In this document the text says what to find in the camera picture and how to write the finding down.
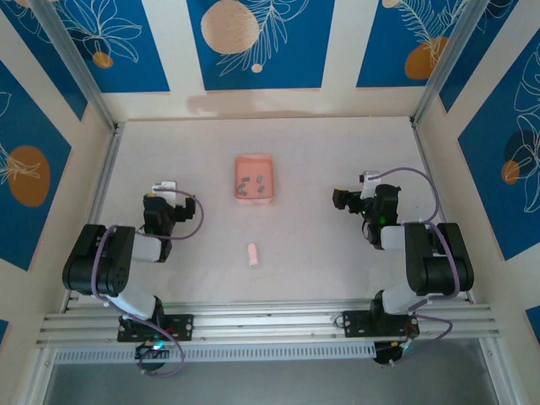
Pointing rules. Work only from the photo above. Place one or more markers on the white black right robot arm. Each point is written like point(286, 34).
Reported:
point(439, 270)

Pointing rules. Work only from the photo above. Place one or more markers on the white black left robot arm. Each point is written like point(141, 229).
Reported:
point(84, 261)

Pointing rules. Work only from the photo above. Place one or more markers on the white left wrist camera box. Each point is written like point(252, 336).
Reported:
point(165, 187)

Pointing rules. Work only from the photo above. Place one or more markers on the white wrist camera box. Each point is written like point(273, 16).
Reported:
point(370, 181)
point(165, 187)

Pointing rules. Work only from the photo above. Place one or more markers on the pink plastic tray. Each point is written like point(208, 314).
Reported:
point(255, 166)

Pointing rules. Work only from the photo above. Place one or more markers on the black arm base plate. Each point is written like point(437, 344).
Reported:
point(356, 325)
point(185, 327)

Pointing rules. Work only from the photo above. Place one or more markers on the black controller board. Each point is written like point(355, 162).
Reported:
point(152, 352)
point(392, 354)

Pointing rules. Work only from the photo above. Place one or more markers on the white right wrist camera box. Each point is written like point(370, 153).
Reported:
point(370, 181)

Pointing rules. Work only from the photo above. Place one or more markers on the blue floral wall poster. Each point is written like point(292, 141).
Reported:
point(139, 63)
point(498, 42)
point(295, 63)
point(38, 59)
point(25, 139)
point(3, 331)
point(485, 190)
point(379, 50)
point(533, 318)

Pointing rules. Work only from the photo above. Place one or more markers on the aluminium frame post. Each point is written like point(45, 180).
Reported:
point(444, 63)
point(80, 71)

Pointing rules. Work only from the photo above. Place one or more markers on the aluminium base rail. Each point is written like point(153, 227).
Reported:
point(270, 325)

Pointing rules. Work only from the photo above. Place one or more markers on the aluminium table edge rail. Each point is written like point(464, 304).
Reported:
point(111, 152)
point(422, 147)

